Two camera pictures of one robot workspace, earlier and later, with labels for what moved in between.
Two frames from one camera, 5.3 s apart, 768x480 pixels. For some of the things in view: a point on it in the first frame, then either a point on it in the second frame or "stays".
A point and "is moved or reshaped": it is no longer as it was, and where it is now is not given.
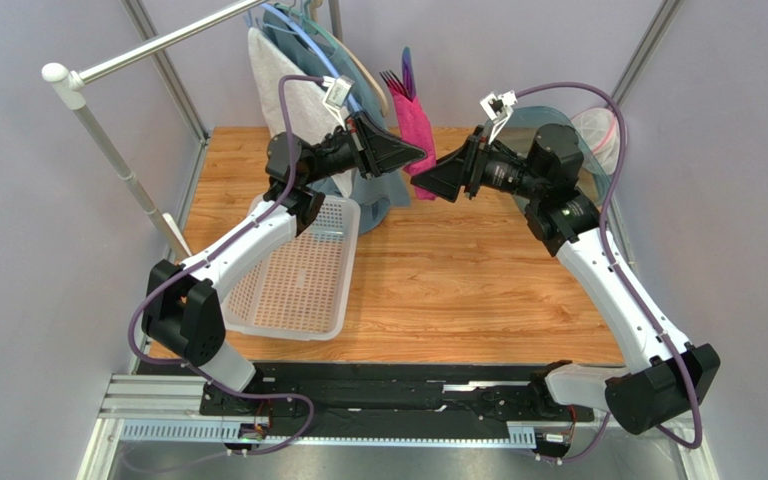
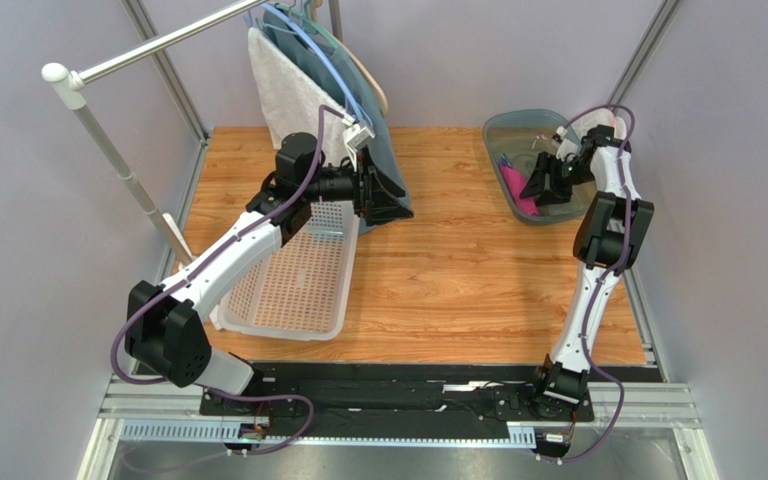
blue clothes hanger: x=316 y=41 stays
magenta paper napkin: x=416 y=130 is moved or reshaped
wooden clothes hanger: x=315 y=4 stays
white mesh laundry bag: x=600 y=131 stays
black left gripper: x=376 y=149 → x=379 y=194
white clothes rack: x=69 y=86 stays
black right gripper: x=474 y=166 → x=553 y=178
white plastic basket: x=303 y=291 stays
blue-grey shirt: x=375 y=196 stays
